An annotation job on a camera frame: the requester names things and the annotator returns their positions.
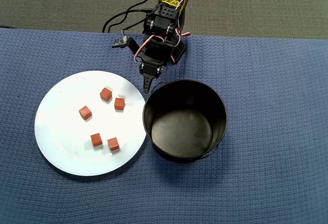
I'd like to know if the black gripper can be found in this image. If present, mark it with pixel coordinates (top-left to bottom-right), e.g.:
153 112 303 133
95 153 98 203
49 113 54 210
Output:
139 38 175 95

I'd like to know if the red cube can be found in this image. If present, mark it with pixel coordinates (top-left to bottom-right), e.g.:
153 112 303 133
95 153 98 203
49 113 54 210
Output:
107 137 120 152
99 87 113 102
114 97 126 111
90 132 104 147
78 105 93 120

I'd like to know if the white round plate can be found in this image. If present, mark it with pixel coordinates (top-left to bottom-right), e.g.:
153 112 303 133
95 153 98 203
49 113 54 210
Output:
34 70 148 177

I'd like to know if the black metal bucket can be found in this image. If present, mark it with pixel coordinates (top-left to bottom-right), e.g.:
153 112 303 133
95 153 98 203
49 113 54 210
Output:
142 79 228 164

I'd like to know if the blue woven table cloth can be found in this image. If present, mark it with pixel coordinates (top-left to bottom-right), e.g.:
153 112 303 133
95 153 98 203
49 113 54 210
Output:
0 28 328 224

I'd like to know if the red white flat ribbon wire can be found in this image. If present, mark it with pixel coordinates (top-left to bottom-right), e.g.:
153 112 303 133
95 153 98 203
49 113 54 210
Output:
134 34 165 65

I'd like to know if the small wrist camera on bracket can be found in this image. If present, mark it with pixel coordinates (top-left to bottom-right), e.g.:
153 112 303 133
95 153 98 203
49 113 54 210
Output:
111 36 141 55

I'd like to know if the black cable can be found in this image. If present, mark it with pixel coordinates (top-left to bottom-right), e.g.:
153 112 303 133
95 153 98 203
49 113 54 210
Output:
101 0 166 34
108 8 154 34

